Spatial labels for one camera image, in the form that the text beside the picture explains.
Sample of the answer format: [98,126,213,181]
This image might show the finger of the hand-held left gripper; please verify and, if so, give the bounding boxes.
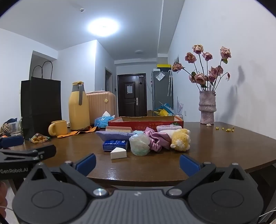
[0,145,57,163]
[0,136,24,149]

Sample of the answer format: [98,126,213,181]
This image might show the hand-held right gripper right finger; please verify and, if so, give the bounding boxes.
[167,154,248,197]

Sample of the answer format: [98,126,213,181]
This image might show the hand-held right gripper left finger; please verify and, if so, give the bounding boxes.
[28,153,109,197]

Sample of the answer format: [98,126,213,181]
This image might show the yellow and white plush toy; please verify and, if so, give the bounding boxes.
[170,129,191,151]

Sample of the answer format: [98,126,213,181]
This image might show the white wedge makeup sponge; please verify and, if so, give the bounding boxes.
[110,147,127,160]

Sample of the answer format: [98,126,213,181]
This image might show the blue tissue packet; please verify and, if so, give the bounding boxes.
[103,140,129,151]

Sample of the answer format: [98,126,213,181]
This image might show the purple cloth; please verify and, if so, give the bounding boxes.
[95,131,137,142]

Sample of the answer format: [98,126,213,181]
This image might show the pink satin scrunchie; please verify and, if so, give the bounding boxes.
[143,127,172,152]

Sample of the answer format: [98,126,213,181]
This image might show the white and pink headband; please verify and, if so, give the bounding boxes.
[156,124,183,132]

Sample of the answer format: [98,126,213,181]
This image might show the pink and white sponge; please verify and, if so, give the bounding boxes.
[105,126,132,133]

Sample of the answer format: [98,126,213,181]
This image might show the red cardboard box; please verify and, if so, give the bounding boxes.
[108,116,184,131]

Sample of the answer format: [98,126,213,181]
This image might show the glass cup with straw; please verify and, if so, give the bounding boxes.
[9,117,24,136]

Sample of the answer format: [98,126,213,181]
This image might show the clear snack packet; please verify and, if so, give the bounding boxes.
[30,133,48,144]

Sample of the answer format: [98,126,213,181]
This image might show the yellow mug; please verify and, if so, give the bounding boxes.
[48,120,68,136]

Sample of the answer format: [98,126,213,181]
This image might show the black paper bag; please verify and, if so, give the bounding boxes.
[20,61,62,140]

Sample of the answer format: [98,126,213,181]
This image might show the blue wet wipes pack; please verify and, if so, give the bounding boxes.
[94,111,116,127]

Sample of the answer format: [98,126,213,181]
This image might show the yellow thermos jug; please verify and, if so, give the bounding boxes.
[68,81,90,131]

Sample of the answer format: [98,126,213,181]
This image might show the purple dried flowers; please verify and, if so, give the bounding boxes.
[176,97,184,114]

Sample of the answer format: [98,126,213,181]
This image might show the pink textured vase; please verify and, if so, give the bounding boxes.
[199,90,216,125]

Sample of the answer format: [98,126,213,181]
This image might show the peach ribbed suitcase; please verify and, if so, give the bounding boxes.
[86,91,117,125]

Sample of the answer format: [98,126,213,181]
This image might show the blue plastic item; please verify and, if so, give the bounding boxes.
[159,102,174,113]

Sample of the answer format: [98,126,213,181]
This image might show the grey refrigerator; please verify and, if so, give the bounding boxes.
[151,69,174,112]

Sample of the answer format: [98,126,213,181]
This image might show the dark brown entrance door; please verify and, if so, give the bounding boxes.
[117,74,147,117]

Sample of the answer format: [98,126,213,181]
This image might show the white folded umbrella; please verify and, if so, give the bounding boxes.
[168,69,173,96]

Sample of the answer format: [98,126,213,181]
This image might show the inner room door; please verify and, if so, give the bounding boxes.
[105,67,113,92]

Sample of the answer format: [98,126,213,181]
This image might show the dried pink rose bouquet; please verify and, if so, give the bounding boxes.
[171,44,232,92]

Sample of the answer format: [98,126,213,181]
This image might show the bright ceiling lamp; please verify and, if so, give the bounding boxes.
[87,19,119,37]

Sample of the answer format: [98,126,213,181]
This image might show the orange felt strap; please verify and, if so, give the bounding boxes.
[57,126,98,138]

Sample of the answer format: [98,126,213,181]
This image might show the white cable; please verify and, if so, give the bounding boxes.
[258,210,276,223]

